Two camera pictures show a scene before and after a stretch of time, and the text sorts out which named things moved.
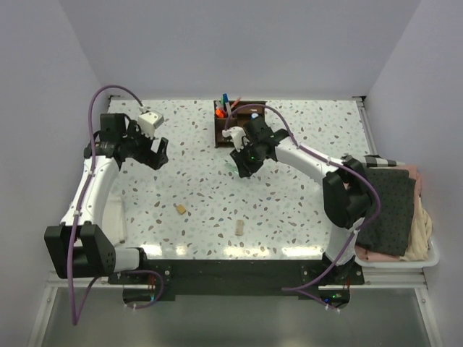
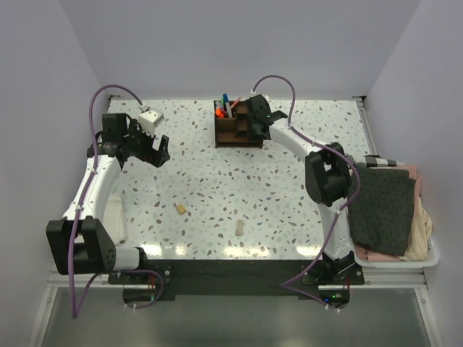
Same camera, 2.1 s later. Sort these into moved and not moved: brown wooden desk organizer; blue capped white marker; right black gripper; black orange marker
Moved: right black gripper
Not moved: black orange marker; brown wooden desk organizer; blue capped white marker
